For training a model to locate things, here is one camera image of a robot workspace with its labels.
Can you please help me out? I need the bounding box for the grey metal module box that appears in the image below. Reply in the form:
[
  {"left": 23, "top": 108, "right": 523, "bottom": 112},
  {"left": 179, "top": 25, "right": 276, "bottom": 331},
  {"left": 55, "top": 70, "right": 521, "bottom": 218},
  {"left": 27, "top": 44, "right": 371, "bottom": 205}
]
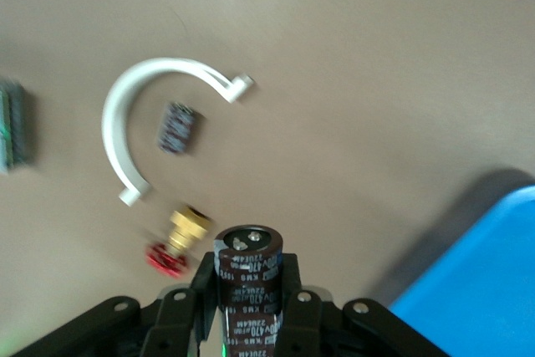
[{"left": 0, "top": 76, "right": 37, "bottom": 174}]

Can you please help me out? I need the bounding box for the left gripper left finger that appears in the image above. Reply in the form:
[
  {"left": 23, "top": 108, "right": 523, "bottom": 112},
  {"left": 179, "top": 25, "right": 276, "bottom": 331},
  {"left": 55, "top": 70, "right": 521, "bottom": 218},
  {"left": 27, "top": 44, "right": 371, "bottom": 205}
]
[{"left": 12, "top": 252, "right": 218, "bottom": 357}]

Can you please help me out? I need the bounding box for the brass valve red handwheel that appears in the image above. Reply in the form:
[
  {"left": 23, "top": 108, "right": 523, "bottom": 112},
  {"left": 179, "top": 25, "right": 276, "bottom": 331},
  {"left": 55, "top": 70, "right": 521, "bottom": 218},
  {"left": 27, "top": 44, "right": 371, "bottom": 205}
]
[{"left": 144, "top": 205, "right": 214, "bottom": 278}]

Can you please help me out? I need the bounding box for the blue plastic tray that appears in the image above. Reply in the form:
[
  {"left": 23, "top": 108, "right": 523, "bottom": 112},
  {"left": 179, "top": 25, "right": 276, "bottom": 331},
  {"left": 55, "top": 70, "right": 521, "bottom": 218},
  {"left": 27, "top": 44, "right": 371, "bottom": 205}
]
[{"left": 388, "top": 184, "right": 535, "bottom": 357}]

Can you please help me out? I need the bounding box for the dark cylindrical capacitor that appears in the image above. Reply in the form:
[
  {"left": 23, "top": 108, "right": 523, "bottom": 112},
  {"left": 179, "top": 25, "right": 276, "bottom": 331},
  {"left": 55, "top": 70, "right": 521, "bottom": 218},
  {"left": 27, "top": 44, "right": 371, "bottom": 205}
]
[
  {"left": 212, "top": 224, "right": 286, "bottom": 357},
  {"left": 156, "top": 101, "right": 204, "bottom": 156}
]

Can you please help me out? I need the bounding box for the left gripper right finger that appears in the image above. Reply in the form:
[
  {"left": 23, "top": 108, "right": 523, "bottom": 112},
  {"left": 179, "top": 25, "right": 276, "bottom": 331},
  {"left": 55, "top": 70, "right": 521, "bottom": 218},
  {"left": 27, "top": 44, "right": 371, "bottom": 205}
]
[{"left": 273, "top": 252, "right": 452, "bottom": 357}]

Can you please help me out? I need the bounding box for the white curved plastic bracket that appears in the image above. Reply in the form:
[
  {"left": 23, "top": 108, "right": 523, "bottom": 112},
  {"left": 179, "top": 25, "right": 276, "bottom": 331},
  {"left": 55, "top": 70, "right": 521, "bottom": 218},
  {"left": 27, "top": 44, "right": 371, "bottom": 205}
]
[{"left": 101, "top": 57, "right": 255, "bottom": 207}]

